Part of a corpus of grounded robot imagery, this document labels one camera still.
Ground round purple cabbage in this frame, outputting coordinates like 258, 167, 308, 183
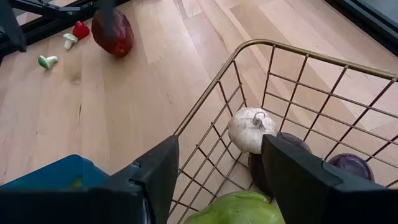
328, 152, 376, 182

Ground small red pepper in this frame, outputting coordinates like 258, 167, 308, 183
72, 20, 91, 40

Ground dark red oval fruit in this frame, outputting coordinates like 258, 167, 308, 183
91, 8, 135, 58

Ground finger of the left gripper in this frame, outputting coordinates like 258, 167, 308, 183
96, 0, 117, 35
0, 0, 28, 53

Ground green ridged squash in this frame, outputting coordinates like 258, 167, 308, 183
183, 190, 286, 224

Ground gold wire basket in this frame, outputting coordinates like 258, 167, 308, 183
167, 39, 398, 224

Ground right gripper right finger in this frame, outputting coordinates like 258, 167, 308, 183
261, 134, 398, 224

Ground blue plastic tray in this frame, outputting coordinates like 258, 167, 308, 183
0, 154, 110, 191

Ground purple eggplant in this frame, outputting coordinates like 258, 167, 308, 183
248, 131, 313, 198

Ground white garlic bulb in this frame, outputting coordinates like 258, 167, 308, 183
227, 107, 278, 155

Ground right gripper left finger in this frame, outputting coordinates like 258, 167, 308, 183
132, 135, 180, 224

